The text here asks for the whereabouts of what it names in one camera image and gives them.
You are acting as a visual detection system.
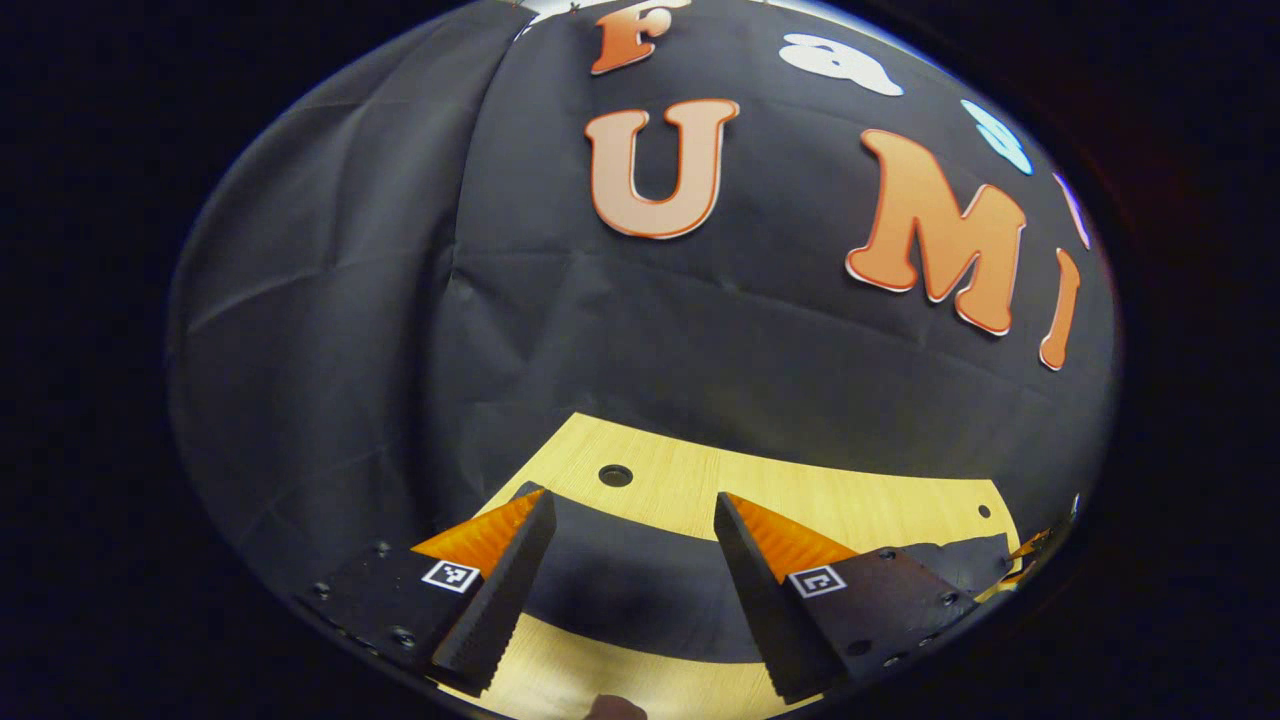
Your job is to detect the dark grey jeans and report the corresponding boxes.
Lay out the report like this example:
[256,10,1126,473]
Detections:
[508,482,1013,666]

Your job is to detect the black backdrop cloth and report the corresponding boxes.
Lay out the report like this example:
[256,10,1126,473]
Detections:
[168,0,1119,591]

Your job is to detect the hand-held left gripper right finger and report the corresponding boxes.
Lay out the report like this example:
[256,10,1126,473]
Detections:
[714,492,979,704]

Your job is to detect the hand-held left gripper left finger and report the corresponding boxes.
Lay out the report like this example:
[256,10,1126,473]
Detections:
[295,487,558,698]

